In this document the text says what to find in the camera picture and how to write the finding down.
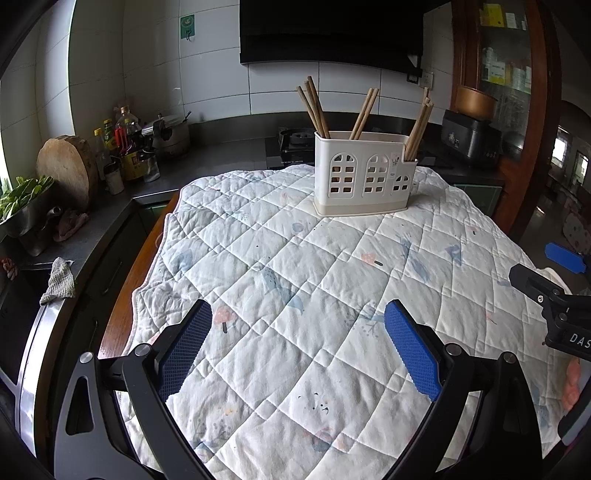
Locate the black rice cooker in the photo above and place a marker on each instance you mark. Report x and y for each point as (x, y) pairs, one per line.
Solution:
(466, 138)

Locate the black range hood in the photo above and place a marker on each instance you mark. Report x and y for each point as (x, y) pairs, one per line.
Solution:
(332, 32)

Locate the yellow box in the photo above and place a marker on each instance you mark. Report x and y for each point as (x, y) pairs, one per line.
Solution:
(490, 14)

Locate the white plastic utensil holder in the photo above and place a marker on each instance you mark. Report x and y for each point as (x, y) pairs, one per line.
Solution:
(351, 145)

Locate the white wall socket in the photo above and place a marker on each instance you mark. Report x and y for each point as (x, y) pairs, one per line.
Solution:
(428, 79)

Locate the yellow cap bottle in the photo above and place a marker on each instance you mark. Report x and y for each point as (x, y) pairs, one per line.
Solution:
(99, 152)

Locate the wooden glass door cabinet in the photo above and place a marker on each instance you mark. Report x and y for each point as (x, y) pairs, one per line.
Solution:
(540, 115)

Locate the pink rag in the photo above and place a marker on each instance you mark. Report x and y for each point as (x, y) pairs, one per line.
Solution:
(69, 224)

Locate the copper pot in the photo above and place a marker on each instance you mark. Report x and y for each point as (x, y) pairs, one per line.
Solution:
(475, 104)

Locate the steel bowl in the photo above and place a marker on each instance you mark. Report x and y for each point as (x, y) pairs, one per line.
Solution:
(27, 214)

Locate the green wall hook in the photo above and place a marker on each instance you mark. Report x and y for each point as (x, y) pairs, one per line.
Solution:
(187, 22)

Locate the round wooden cutting board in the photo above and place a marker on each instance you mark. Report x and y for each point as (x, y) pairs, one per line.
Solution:
(64, 170)

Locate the grey dish cloth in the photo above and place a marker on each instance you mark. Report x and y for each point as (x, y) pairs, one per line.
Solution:
(59, 284)

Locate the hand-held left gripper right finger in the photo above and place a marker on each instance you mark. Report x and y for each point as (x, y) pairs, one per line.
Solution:
(413, 355)

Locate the small white jar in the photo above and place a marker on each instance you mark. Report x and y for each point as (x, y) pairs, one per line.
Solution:
(114, 180)

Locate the green and white box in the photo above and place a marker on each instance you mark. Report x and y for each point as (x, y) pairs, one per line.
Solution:
(494, 69)

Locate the white printed panel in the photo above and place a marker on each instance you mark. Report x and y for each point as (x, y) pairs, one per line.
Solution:
(575, 230)

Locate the black gas stove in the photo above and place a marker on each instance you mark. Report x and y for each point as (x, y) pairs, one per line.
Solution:
(291, 143)

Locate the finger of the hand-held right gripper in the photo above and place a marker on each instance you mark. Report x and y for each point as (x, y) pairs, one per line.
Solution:
(565, 258)
(540, 288)

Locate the leafy green vegetables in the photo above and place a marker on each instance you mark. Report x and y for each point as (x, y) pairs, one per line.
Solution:
(18, 194)

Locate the green cabinet door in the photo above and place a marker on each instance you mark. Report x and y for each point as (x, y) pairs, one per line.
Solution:
(480, 198)

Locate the kitchen sink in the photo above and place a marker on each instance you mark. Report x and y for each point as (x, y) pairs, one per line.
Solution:
(18, 314)

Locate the person's right hand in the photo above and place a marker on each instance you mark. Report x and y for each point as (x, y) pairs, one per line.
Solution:
(572, 378)

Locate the white quilted blanket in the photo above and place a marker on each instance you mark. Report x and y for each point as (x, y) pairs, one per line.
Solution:
(295, 258)

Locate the steel cooking pot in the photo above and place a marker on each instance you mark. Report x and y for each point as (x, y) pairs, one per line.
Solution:
(173, 141)

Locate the dark kitchen counter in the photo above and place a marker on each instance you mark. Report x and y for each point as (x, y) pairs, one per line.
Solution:
(226, 157)

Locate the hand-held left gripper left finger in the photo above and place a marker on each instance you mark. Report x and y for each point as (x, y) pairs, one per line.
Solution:
(184, 350)

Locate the large oil bottle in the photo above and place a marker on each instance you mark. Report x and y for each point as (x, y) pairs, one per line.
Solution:
(131, 161)

